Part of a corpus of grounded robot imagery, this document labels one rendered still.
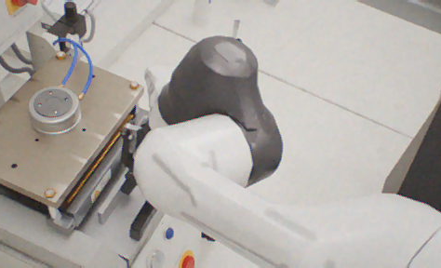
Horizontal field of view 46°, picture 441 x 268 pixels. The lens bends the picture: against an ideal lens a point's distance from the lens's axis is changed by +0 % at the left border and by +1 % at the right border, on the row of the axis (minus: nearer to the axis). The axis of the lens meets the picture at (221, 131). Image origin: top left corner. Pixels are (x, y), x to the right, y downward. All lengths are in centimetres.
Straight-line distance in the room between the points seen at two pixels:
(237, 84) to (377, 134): 92
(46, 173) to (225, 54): 37
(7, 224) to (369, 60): 115
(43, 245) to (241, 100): 45
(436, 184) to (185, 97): 67
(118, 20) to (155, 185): 104
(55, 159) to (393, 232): 54
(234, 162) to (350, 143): 86
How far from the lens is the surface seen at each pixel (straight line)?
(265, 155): 60
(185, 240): 107
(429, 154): 114
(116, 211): 94
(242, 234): 49
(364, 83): 158
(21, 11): 95
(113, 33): 151
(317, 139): 138
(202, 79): 58
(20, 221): 92
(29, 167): 83
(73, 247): 88
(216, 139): 56
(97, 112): 89
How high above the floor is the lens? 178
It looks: 51 degrees down
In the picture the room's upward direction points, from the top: 11 degrees clockwise
